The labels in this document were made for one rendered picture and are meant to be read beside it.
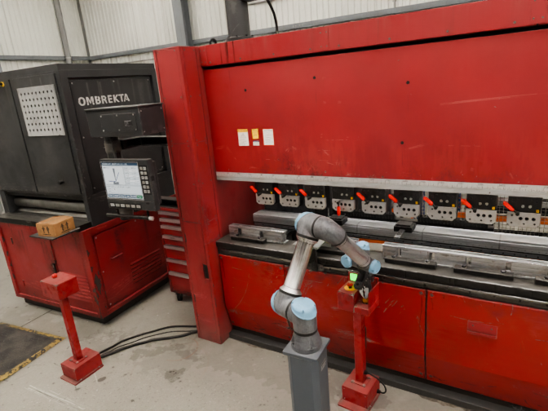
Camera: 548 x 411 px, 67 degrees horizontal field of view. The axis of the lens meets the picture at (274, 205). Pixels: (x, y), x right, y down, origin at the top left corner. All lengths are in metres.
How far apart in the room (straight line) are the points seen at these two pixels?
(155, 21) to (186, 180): 6.11
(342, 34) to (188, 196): 1.55
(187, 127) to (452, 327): 2.13
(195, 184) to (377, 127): 1.35
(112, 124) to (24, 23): 6.63
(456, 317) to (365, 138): 1.17
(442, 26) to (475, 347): 1.78
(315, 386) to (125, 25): 8.33
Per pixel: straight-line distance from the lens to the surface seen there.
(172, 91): 3.06
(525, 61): 2.40
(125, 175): 3.04
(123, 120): 2.96
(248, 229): 3.17
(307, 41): 2.66
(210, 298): 3.39
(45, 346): 4.24
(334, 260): 2.75
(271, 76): 2.80
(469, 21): 2.41
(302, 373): 2.14
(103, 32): 9.91
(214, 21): 8.07
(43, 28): 9.75
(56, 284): 3.30
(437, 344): 2.81
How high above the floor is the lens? 2.01
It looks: 16 degrees down
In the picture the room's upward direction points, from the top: 5 degrees counter-clockwise
